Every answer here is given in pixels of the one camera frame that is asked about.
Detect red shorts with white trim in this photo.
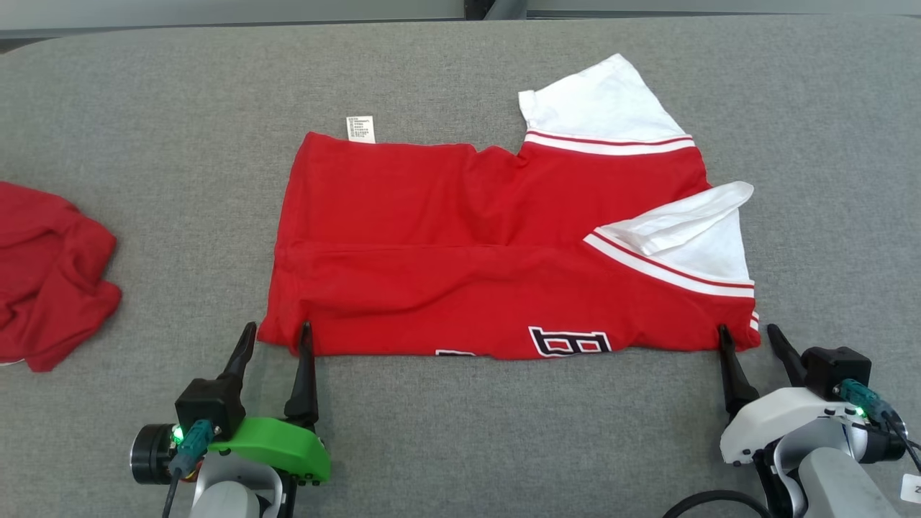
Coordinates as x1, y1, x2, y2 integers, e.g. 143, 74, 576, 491
0, 180, 123, 373

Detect red and white jersey shirt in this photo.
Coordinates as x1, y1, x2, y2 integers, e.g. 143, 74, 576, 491
257, 53, 762, 360

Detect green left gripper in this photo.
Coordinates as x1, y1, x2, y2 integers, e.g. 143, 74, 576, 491
209, 320, 332, 490

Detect right camera cable teal plug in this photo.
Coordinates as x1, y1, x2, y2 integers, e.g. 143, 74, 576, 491
835, 379, 921, 476

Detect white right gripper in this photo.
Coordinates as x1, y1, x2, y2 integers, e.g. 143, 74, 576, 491
718, 324, 864, 465

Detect camera cable teal plug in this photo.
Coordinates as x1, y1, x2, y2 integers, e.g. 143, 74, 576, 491
835, 379, 921, 476
162, 419, 217, 518

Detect left camera cable teal plug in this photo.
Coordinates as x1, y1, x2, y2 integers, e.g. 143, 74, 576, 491
162, 419, 217, 518

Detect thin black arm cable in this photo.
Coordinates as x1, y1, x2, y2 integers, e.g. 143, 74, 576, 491
662, 491, 774, 518

